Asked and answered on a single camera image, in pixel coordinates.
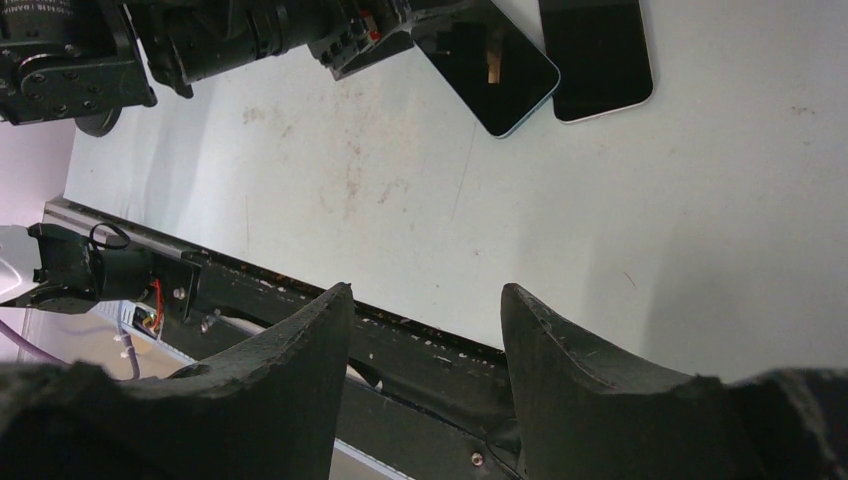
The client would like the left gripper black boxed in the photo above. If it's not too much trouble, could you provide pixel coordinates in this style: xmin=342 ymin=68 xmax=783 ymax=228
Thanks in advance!
xmin=247 ymin=1 xmax=474 ymax=80

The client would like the black smartphone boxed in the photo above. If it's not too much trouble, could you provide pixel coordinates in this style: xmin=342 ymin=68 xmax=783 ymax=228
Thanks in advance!
xmin=538 ymin=0 xmax=655 ymax=123

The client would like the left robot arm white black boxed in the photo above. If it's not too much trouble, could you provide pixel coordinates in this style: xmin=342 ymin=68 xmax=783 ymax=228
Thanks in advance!
xmin=1 ymin=0 xmax=469 ymax=137

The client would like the small teal phone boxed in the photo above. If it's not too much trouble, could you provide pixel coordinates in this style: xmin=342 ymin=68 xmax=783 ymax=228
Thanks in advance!
xmin=411 ymin=1 xmax=561 ymax=138

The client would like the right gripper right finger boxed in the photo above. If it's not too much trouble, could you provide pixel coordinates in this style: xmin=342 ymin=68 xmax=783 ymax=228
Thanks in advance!
xmin=501 ymin=284 xmax=847 ymax=479

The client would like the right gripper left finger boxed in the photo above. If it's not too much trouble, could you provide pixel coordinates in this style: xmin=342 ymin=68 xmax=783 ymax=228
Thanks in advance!
xmin=1 ymin=283 xmax=354 ymax=479

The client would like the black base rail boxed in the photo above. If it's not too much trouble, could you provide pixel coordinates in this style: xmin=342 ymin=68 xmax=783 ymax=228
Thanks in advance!
xmin=42 ymin=197 xmax=525 ymax=480

